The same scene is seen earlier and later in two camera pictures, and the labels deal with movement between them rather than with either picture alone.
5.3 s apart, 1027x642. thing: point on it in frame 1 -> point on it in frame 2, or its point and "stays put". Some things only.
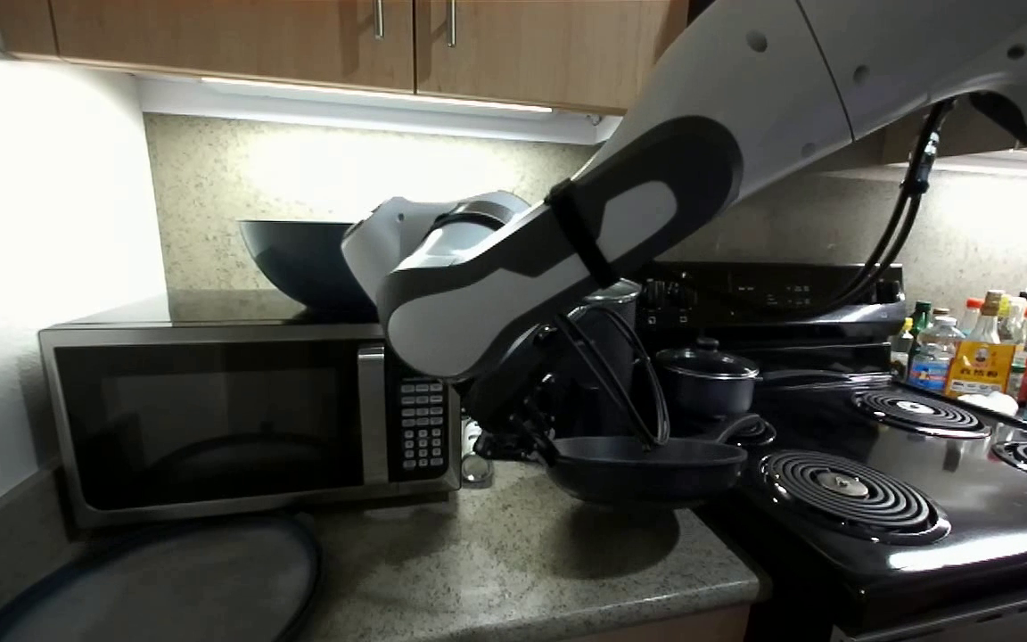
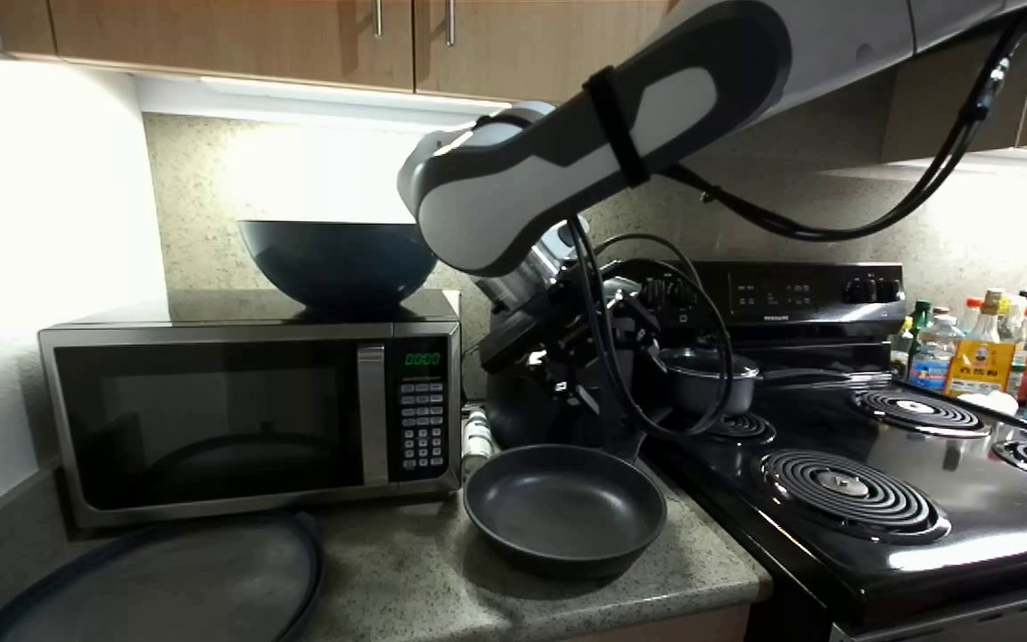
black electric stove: x=887 y=506 stays put
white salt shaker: x=473 y=467 stays put
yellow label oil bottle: x=982 y=363 stays put
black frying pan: x=658 y=467 -> x=560 y=506
